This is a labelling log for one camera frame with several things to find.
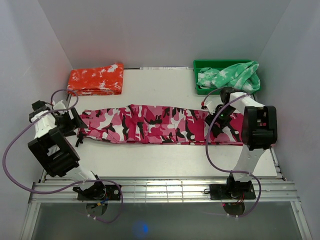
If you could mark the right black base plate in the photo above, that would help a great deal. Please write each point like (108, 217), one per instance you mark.
(224, 192)

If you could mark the green tie-dye trousers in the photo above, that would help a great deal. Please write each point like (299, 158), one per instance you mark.
(237, 75)

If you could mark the green plastic bin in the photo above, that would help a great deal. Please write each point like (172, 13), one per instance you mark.
(200, 66)

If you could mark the aluminium frame rail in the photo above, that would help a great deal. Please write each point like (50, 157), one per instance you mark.
(164, 191)

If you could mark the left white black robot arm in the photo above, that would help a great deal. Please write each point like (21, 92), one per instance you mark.
(53, 124)

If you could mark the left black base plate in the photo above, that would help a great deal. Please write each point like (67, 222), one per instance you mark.
(109, 192)

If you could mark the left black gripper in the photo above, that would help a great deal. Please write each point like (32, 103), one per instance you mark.
(74, 124)

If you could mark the folded orange white trousers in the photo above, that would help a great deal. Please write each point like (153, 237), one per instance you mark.
(99, 81)

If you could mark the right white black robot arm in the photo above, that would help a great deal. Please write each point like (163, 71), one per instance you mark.
(258, 133)

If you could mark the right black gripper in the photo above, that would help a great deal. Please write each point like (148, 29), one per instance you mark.
(215, 130)

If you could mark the pink camouflage trousers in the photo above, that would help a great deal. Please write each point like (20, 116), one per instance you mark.
(145, 124)

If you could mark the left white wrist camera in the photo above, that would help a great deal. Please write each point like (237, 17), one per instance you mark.
(60, 105)

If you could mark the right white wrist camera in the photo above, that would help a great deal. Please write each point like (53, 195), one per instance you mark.
(209, 106)

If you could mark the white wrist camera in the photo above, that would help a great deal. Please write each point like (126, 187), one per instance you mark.
(209, 106)
(60, 105)

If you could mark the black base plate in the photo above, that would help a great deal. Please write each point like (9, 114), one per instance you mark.
(224, 192)
(109, 192)

